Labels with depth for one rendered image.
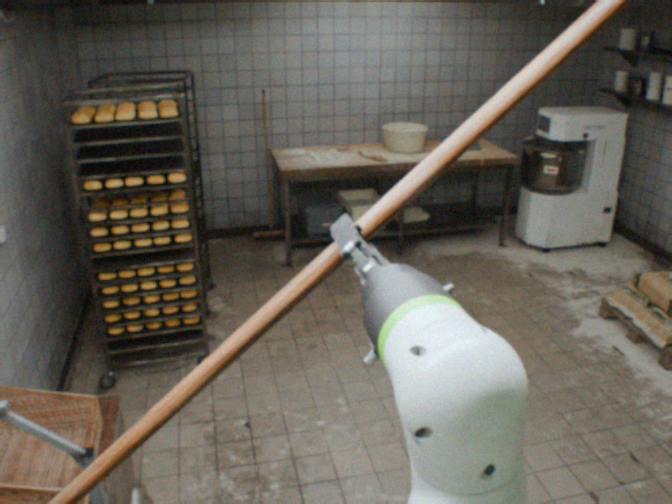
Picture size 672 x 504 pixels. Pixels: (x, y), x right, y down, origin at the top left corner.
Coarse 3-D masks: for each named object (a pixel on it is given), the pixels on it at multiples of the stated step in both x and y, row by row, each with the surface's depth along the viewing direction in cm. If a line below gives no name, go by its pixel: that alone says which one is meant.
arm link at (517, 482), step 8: (520, 472) 50; (416, 480) 51; (512, 480) 49; (520, 480) 50; (416, 488) 52; (424, 488) 50; (432, 488) 49; (504, 488) 48; (512, 488) 49; (520, 488) 50; (416, 496) 52; (424, 496) 50; (432, 496) 49; (440, 496) 49; (448, 496) 48; (456, 496) 48; (464, 496) 48; (472, 496) 48; (480, 496) 48; (488, 496) 48; (496, 496) 48; (504, 496) 49; (512, 496) 49; (520, 496) 50
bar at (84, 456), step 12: (0, 408) 168; (12, 420) 171; (24, 420) 173; (36, 432) 175; (48, 432) 177; (60, 444) 178; (72, 444) 181; (72, 456) 182; (84, 456) 181; (96, 456) 186; (84, 468) 182; (96, 492) 187
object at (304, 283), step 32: (608, 0) 74; (576, 32) 75; (544, 64) 75; (512, 96) 76; (480, 128) 77; (448, 160) 77; (416, 192) 78; (384, 224) 79; (320, 256) 80; (288, 288) 81; (256, 320) 81; (224, 352) 82; (192, 384) 82; (160, 416) 83; (128, 448) 84; (96, 480) 85
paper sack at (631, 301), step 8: (616, 288) 437; (624, 288) 432; (632, 288) 430; (608, 296) 439; (616, 296) 433; (624, 296) 427; (632, 296) 422; (640, 296) 419; (616, 304) 430; (624, 304) 425; (632, 304) 419; (640, 304) 414; (648, 304) 412; (624, 312) 422; (632, 312) 417
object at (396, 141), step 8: (384, 128) 553; (392, 128) 576; (400, 128) 578; (408, 128) 578; (416, 128) 574; (424, 128) 565; (392, 136) 547; (400, 136) 543; (408, 136) 542; (416, 136) 544; (424, 136) 552; (392, 144) 551; (400, 144) 547; (408, 144) 546; (416, 144) 549; (400, 152) 552; (408, 152) 551
